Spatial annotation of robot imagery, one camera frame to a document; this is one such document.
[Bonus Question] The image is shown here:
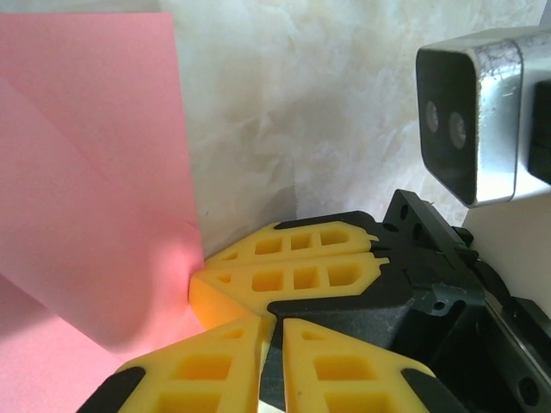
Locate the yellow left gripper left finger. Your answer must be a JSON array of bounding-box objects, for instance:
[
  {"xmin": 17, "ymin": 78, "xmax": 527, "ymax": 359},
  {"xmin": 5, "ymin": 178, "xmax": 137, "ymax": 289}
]
[{"xmin": 79, "ymin": 316, "xmax": 263, "ymax": 413}]

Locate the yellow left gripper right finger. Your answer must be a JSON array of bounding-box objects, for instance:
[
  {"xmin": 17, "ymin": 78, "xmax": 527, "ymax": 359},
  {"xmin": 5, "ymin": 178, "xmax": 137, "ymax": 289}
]
[{"xmin": 282, "ymin": 317, "xmax": 470, "ymax": 413}]

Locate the pink paper sheet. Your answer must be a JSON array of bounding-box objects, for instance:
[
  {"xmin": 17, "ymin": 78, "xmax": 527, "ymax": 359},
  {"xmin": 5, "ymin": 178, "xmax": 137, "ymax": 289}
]
[{"xmin": 0, "ymin": 11, "xmax": 208, "ymax": 413}]

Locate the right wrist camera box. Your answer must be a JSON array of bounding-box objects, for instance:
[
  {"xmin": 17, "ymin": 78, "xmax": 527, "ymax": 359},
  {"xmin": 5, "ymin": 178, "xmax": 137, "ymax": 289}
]
[{"xmin": 415, "ymin": 28, "xmax": 551, "ymax": 211}]

